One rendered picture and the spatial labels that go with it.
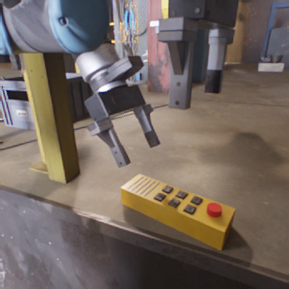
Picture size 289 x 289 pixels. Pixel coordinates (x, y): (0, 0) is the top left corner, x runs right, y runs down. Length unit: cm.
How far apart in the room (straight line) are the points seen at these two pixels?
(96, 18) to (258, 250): 46
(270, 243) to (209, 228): 13
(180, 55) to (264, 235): 39
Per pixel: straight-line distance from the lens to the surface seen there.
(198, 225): 45
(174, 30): 26
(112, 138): 43
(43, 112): 60
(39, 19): 32
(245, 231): 52
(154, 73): 197
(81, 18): 31
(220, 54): 41
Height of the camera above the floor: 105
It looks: 23 degrees down
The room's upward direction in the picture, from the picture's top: straight up
